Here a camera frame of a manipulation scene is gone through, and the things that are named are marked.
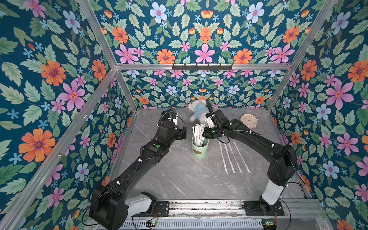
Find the green metal straw cup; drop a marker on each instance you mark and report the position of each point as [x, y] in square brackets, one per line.
[200, 152]

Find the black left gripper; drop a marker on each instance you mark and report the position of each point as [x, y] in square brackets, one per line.
[179, 136]

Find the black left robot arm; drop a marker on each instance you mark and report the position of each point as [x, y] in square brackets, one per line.
[110, 204]

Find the bundle of wrapped straws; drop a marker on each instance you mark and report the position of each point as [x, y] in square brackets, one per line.
[198, 131]

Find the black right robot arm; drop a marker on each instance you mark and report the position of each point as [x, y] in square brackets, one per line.
[282, 159]

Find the white teddy bear blue shirt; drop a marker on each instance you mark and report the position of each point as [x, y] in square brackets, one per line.
[199, 109]

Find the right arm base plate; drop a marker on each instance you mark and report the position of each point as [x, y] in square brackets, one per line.
[257, 208]

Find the black wall hook rail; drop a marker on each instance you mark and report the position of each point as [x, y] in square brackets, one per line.
[202, 67]

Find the beige round alarm clock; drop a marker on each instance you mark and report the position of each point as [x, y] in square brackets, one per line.
[249, 120]

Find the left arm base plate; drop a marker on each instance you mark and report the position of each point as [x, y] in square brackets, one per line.
[159, 209]

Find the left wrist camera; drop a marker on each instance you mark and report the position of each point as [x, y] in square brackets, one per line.
[173, 117]

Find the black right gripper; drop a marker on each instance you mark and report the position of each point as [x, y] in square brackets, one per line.
[209, 132]

